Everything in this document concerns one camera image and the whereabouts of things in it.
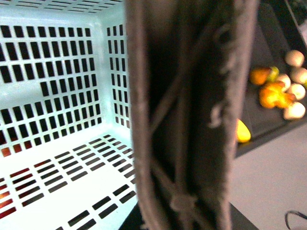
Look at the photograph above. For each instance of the brown basket handle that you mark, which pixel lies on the brown basket handle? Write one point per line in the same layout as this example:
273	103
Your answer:
188	63

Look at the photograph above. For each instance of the light blue plastic basket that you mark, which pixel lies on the light blue plastic basket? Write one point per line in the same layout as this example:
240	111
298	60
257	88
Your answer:
66	157

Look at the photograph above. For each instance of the orange green mango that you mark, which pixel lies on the orange green mango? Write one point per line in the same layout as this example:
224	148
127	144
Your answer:
260	76

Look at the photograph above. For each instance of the pale round fruit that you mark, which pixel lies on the pale round fruit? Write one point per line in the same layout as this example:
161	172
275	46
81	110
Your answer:
298	90
294	111
298	75
286	80
294	58

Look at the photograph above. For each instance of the black shelf tray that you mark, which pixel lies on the black shelf tray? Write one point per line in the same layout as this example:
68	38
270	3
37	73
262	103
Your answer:
276	33

